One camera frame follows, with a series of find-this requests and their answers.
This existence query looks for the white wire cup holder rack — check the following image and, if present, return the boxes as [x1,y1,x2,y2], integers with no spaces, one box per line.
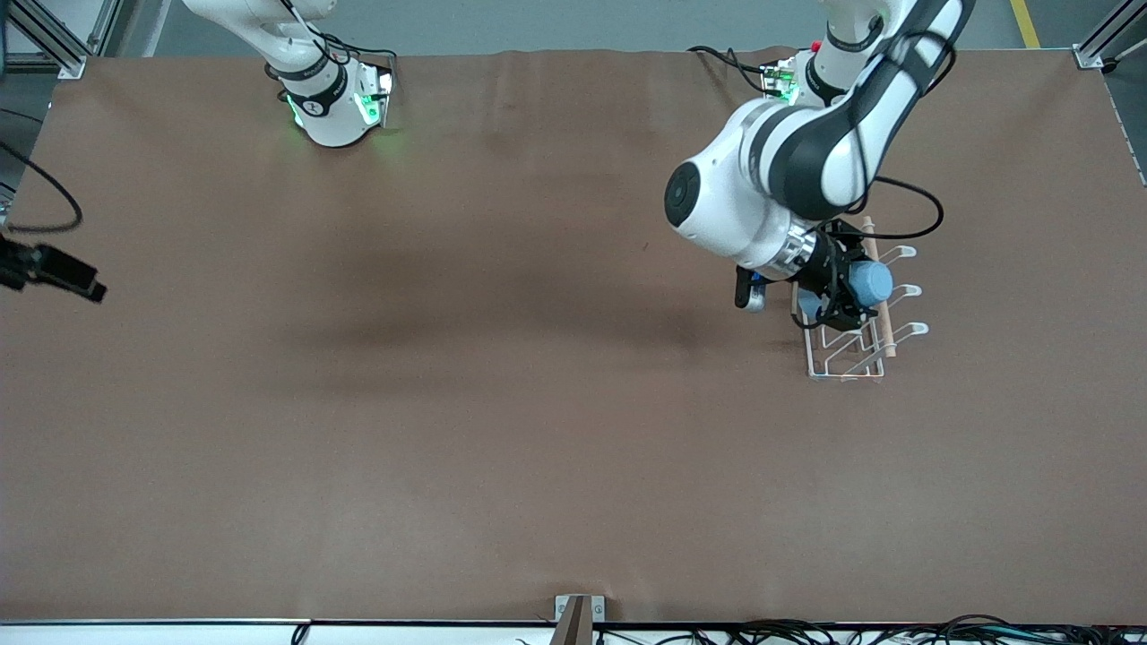
[789,216,930,383]

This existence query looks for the blue plastic cup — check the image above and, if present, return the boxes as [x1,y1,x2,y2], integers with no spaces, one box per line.
[797,259,895,324]

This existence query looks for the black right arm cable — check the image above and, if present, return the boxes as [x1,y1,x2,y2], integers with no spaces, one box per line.
[0,139,84,237]

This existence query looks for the grey camera stand bracket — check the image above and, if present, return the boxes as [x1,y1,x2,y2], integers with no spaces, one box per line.
[548,594,607,645]

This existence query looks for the brown table cloth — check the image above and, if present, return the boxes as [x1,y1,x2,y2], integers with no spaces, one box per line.
[0,47,1147,625]

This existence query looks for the aluminium frame post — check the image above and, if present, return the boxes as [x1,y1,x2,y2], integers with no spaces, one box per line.
[0,0,119,82]
[1073,0,1147,73]

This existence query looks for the black base cable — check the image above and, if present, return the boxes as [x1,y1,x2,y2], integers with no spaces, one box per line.
[321,32,401,74]
[687,45,773,96]

